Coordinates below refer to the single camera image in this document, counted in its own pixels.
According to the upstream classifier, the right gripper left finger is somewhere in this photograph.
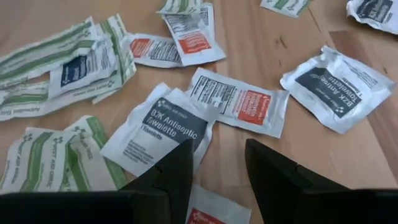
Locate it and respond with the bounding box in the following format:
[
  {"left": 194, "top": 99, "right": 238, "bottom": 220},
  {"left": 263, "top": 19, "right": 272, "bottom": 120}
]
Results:
[{"left": 119, "top": 139, "right": 194, "bottom": 224}]

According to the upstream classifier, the red label ointment packet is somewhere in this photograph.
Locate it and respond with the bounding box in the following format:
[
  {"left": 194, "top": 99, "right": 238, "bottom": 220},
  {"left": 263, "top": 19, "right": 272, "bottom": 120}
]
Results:
[{"left": 185, "top": 184, "right": 252, "bottom": 224}]

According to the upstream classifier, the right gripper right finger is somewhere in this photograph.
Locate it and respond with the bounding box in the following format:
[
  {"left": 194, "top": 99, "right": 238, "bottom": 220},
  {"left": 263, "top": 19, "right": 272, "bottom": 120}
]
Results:
[{"left": 244, "top": 138, "right": 349, "bottom": 224}]

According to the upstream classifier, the white antiseptic towelette packet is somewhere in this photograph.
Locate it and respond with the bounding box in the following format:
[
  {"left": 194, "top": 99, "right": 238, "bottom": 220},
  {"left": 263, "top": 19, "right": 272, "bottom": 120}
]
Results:
[
  {"left": 279, "top": 45, "right": 396, "bottom": 134},
  {"left": 126, "top": 33, "right": 184, "bottom": 68},
  {"left": 186, "top": 67, "right": 290, "bottom": 139},
  {"left": 346, "top": 0, "right": 398, "bottom": 35},
  {"left": 161, "top": 2, "right": 227, "bottom": 67},
  {"left": 99, "top": 82, "right": 220, "bottom": 178},
  {"left": 48, "top": 35, "right": 119, "bottom": 99}
]

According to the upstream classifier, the green striped bandage packet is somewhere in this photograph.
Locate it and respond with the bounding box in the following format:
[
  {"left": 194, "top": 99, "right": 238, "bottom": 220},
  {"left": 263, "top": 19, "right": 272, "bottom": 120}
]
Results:
[
  {"left": 0, "top": 79, "right": 124, "bottom": 122},
  {"left": 0, "top": 17, "right": 99, "bottom": 88},
  {"left": 260, "top": 0, "right": 312, "bottom": 19},
  {"left": 0, "top": 126, "right": 75, "bottom": 194},
  {"left": 157, "top": 0, "right": 205, "bottom": 15},
  {"left": 58, "top": 115, "right": 128, "bottom": 191},
  {"left": 91, "top": 14, "right": 137, "bottom": 105}
]

